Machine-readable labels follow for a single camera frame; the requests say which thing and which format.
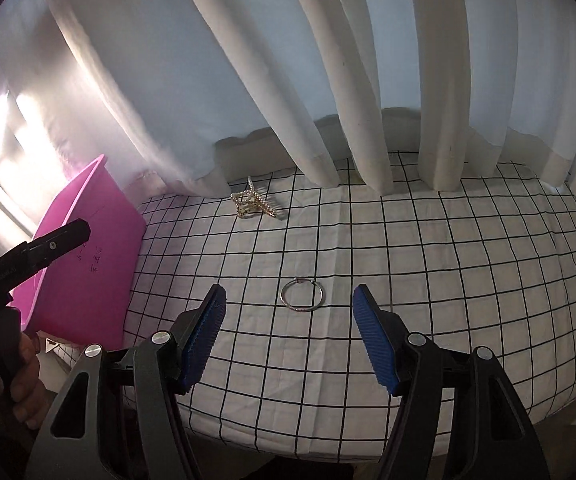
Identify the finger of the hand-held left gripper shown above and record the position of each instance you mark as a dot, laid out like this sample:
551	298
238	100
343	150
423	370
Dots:
43	247

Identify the white sheer curtain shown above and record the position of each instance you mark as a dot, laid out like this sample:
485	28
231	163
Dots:
168	85

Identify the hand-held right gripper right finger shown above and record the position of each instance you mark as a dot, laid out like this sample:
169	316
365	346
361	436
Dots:
375	335

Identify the cream drape curtain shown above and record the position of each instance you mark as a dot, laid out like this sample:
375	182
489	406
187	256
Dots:
368	85

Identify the pink plastic bin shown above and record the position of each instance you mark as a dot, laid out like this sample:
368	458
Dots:
88	280

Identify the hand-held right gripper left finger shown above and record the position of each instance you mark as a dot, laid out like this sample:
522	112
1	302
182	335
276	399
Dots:
203	330

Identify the pearl gold hair claw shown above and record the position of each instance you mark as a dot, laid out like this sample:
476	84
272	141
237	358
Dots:
253	205

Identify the black grid white tablecloth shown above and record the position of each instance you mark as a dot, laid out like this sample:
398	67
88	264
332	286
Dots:
418	260

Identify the silver bangle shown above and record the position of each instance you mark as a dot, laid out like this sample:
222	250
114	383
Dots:
284	292

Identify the person's left hand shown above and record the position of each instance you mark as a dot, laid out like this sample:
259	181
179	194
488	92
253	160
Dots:
23	385

